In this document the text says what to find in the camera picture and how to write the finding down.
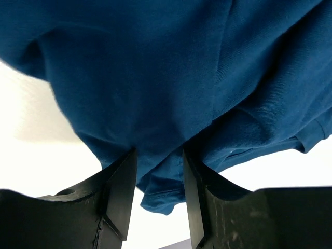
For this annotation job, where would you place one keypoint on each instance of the blue printed t-shirt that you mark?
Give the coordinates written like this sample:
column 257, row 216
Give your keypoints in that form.
column 235, row 80

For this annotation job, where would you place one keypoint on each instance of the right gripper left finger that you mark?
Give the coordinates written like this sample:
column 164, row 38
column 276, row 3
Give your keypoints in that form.
column 94, row 213

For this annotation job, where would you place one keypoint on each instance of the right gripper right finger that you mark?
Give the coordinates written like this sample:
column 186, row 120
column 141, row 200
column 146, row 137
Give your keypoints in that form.
column 222, row 214

